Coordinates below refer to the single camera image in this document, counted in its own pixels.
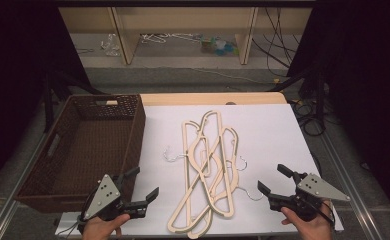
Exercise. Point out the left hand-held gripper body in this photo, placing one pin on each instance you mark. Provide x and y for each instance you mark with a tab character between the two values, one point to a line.
104	196

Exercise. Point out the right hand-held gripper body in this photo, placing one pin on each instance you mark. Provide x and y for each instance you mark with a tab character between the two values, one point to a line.
316	190

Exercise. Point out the brown woven plastic basket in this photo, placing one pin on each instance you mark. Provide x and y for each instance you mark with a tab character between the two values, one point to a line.
93	150

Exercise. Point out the person's left hand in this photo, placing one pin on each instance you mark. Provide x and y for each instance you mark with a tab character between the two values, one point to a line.
99	230

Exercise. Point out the person's right hand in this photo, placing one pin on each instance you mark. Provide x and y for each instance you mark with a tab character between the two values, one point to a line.
313	230

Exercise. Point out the white table cover sheet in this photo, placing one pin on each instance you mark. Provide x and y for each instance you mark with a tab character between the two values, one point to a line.
269	133

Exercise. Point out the black curtain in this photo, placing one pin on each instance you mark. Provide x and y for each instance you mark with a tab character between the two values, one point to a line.
16	66
366	66

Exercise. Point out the clear plastic bag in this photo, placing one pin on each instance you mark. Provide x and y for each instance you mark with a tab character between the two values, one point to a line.
110	45

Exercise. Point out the colourful plastic toy pile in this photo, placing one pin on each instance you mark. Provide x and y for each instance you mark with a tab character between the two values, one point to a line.
219	46

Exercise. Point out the beige wooden shelf unit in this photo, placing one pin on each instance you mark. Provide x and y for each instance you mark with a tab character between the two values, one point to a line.
183	20

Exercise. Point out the aluminium frame rail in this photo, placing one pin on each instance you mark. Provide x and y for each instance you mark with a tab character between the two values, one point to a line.
13	196
353	186

